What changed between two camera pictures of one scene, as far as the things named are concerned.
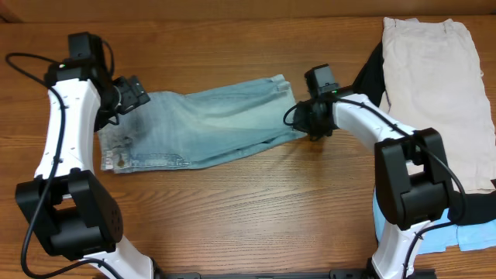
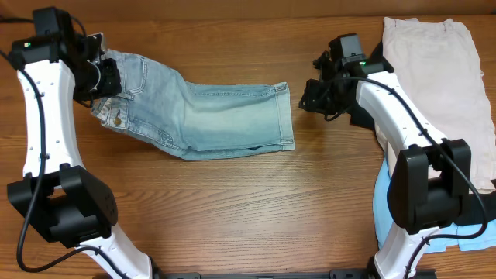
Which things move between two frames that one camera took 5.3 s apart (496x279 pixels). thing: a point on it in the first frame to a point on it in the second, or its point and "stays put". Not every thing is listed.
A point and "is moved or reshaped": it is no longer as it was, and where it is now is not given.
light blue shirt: x=446 y=233 stays put
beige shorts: x=432 y=80 stays put
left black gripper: x=132 y=95 to x=110 y=77
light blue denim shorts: x=174 y=131 is moved or reshaped
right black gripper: x=304 y=120 to x=315 y=94
